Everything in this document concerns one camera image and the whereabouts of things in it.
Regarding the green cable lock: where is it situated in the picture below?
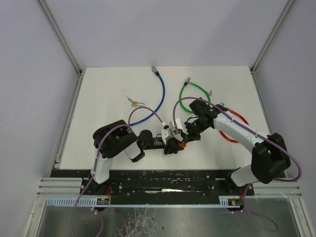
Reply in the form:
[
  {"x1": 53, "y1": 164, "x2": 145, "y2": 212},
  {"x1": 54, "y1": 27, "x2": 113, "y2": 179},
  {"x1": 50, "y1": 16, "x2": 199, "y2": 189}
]
[{"x1": 178, "y1": 76, "x2": 214, "y2": 115}]

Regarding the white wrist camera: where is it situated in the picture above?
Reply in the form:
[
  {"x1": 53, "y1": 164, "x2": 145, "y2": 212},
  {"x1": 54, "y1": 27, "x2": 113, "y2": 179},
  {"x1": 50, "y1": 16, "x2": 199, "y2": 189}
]
[
  {"x1": 169, "y1": 118, "x2": 186, "y2": 134},
  {"x1": 161, "y1": 125, "x2": 174, "y2": 143}
]

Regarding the left aluminium frame post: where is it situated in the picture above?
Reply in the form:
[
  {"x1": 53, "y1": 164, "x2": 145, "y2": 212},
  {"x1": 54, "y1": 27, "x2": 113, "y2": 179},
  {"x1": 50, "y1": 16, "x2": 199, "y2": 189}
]
[{"x1": 37, "y1": 0, "x2": 82, "y2": 75}]

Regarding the right aluminium frame post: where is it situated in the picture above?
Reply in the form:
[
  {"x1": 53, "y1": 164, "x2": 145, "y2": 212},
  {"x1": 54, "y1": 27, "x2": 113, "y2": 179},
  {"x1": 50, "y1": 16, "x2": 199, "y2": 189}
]
[{"x1": 250, "y1": 0, "x2": 296, "y2": 75}]

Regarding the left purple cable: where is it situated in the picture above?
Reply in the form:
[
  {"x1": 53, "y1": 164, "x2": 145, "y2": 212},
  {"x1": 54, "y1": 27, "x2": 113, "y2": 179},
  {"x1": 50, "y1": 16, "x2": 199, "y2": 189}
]
[{"x1": 70, "y1": 106, "x2": 167, "y2": 237}]

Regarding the red cable lock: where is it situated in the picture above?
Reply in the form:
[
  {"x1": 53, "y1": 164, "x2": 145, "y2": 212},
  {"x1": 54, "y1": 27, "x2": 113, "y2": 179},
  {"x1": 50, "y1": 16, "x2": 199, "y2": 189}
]
[{"x1": 218, "y1": 103, "x2": 249, "y2": 144}]

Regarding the orange black padlock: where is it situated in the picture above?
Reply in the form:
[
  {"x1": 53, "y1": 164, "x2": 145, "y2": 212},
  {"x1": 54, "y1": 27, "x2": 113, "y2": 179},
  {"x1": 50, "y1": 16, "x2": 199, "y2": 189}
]
[{"x1": 178, "y1": 142, "x2": 186, "y2": 149}]

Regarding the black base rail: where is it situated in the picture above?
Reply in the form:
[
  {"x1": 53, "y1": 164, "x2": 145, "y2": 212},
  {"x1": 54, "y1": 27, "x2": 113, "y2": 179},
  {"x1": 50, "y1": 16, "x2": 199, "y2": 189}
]
[{"x1": 82, "y1": 169, "x2": 254, "y2": 198}]

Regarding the white slotted cable duct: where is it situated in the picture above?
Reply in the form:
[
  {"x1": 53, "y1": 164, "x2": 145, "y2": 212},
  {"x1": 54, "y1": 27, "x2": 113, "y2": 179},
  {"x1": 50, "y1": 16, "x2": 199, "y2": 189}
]
[{"x1": 46, "y1": 193, "x2": 239, "y2": 208}]

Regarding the brass padlock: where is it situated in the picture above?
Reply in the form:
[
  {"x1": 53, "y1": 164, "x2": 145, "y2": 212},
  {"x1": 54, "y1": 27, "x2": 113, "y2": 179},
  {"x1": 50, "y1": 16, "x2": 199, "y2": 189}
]
[{"x1": 131, "y1": 101, "x2": 145, "y2": 107}]

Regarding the aluminium frame post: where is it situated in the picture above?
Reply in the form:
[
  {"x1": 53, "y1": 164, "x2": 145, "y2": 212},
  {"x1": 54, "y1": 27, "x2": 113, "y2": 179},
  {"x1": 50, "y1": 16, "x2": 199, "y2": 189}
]
[
  {"x1": 250, "y1": 0, "x2": 296, "y2": 75},
  {"x1": 37, "y1": 0, "x2": 82, "y2": 75}
]

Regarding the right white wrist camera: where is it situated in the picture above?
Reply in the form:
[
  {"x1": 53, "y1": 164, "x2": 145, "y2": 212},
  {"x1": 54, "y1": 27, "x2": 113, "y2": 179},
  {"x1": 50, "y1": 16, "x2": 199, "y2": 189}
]
[{"x1": 169, "y1": 118, "x2": 186, "y2": 134}]

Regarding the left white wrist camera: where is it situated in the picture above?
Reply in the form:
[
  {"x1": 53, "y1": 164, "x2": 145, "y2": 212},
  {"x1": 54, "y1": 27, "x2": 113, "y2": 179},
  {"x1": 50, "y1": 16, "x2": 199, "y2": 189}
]
[{"x1": 161, "y1": 125, "x2": 174, "y2": 143}]

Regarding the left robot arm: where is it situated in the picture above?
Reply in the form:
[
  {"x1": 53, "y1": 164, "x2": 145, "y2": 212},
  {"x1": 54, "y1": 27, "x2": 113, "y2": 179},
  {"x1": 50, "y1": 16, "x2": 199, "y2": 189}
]
[{"x1": 91, "y1": 119, "x2": 186, "y2": 184}]

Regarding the blue cable lock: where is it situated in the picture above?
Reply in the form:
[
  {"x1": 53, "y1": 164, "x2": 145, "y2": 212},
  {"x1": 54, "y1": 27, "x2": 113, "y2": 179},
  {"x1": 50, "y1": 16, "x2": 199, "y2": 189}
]
[{"x1": 128, "y1": 66, "x2": 166, "y2": 127}]

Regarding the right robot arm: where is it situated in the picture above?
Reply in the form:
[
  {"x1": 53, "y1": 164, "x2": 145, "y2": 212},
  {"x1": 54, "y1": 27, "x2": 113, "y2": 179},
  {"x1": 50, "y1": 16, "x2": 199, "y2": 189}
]
[{"x1": 182, "y1": 99, "x2": 291, "y2": 187}]

